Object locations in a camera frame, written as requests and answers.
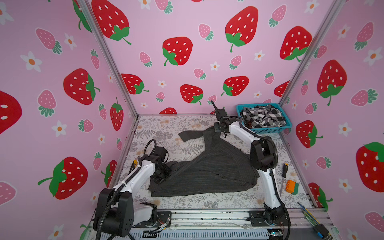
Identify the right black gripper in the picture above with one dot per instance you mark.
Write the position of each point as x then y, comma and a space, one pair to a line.
215, 126

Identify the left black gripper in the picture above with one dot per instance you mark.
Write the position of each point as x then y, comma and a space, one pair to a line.
168, 170

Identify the dark grey pinstriped shirt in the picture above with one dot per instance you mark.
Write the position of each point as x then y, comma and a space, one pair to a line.
220, 168

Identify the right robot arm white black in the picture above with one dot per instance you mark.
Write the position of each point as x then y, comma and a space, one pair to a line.
264, 158

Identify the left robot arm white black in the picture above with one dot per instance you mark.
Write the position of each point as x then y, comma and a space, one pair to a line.
116, 214

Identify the black white checkered shirt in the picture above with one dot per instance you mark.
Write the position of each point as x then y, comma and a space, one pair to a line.
263, 117

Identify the teal plastic basket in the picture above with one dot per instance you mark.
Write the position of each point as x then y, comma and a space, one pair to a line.
265, 130

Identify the orange green toy block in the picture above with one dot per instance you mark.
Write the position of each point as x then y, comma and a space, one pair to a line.
292, 187

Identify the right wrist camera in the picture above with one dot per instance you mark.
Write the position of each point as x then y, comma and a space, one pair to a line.
221, 114

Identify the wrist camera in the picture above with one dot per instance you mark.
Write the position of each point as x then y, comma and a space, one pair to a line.
160, 152
221, 114

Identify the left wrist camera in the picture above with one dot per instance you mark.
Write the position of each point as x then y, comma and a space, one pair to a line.
160, 152

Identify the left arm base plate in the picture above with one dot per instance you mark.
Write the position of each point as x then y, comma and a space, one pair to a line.
162, 217

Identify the black handled screwdriver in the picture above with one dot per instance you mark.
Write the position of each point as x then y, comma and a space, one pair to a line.
284, 175

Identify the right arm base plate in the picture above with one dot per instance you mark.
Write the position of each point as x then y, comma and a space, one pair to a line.
268, 219

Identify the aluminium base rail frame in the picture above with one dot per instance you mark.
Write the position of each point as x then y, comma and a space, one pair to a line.
226, 224

